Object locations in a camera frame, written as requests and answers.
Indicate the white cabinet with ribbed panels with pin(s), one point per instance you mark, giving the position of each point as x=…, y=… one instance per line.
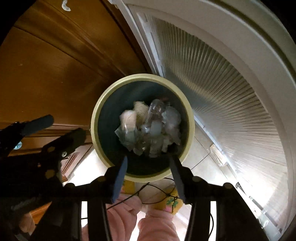
x=231, y=81

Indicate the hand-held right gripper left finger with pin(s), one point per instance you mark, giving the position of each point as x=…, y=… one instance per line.
x=120, y=178

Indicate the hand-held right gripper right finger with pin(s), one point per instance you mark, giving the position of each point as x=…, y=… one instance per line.
x=178, y=178

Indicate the brown wooden door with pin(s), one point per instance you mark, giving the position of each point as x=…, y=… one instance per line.
x=57, y=69

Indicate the yellow slipper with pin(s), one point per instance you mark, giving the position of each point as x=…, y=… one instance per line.
x=129, y=187
x=172, y=201

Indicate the clear plastic bag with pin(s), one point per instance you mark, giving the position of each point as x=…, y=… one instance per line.
x=172, y=122

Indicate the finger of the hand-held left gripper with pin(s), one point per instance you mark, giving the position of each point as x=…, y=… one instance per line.
x=69, y=140
x=38, y=122

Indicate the round trash bin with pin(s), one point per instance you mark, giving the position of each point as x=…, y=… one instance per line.
x=108, y=115

